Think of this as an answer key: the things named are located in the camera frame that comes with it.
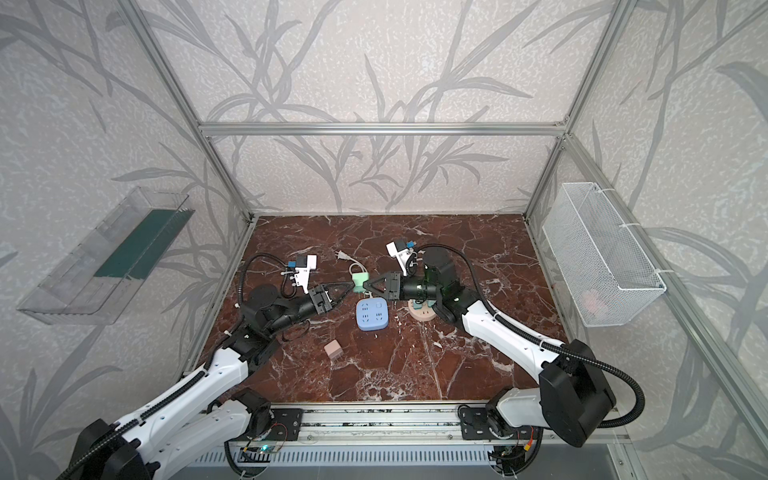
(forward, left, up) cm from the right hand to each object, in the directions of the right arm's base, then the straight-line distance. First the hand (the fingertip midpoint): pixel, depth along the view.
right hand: (368, 278), depth 71 cm
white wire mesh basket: (-5, -51, +9) cm, 52 cm away
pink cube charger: (-9, +12, -24) cm, 29 cm away
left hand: (-2, +3, +1) cm, 4 cm away
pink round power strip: (+2, -15, -24) cm, 29 cm away
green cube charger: (-1, +2, +1) cm, 3 cm away
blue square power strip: (+2, +2, -24) cm, 24 cm away
